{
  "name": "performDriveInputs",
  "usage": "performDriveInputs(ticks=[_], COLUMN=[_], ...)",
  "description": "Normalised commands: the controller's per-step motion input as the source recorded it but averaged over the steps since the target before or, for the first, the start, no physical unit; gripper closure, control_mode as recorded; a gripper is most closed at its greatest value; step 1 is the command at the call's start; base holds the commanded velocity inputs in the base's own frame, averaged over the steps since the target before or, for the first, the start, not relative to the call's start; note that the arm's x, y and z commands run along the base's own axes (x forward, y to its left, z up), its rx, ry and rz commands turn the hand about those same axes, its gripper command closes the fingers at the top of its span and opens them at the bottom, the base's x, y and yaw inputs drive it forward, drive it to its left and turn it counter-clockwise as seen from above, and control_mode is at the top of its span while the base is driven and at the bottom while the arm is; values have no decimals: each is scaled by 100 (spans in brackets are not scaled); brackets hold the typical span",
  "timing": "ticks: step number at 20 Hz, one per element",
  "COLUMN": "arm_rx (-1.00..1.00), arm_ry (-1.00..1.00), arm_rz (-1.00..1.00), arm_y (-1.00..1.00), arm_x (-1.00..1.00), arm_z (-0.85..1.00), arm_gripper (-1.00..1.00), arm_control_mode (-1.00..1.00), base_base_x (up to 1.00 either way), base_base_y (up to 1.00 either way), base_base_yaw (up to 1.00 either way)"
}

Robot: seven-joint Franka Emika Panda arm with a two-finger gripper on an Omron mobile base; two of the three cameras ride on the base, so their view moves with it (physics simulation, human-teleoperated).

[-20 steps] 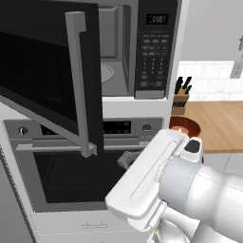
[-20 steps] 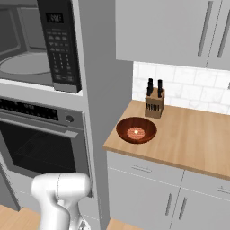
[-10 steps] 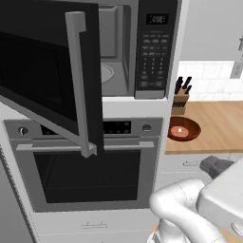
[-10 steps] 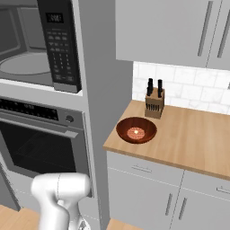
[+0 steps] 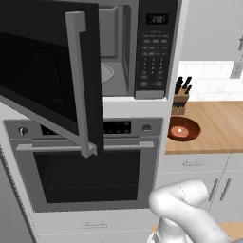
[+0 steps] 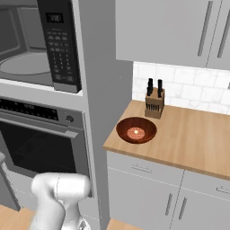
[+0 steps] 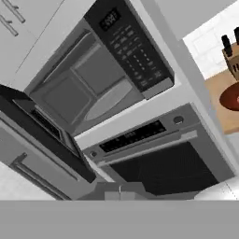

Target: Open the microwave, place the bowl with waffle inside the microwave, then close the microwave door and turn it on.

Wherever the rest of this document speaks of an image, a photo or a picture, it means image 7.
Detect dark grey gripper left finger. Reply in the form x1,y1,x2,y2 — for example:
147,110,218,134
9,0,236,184
77,181,121,202

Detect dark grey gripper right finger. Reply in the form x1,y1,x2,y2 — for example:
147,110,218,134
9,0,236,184
119,181,161,202

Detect black microwave door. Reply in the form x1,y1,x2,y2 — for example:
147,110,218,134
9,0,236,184
0,83,98,185

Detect grey and black microwave oven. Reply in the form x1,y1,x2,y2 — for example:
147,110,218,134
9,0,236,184
23,0,176,137

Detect red-brown bowl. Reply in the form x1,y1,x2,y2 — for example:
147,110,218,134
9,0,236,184
218,83,239,112

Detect pale grey cupboard door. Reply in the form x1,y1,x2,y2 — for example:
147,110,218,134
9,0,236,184
0,0,64,90

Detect grey built-in oven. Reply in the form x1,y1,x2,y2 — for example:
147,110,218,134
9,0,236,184
74,102,237,201

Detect white tall cupboard housing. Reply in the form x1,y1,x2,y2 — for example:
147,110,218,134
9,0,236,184
13,0,239,188

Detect wooden knife block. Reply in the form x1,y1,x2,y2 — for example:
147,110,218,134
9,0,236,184
220,27,239,78

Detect grey oven door handle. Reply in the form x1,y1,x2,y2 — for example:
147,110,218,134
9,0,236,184
96,130,199,168

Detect dark grey bar handle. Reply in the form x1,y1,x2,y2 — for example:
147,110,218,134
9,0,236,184
9,151,73,201

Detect grey bar cupboard handle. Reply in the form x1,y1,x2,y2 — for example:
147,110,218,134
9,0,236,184
0,15,20,37
2,0,26,24

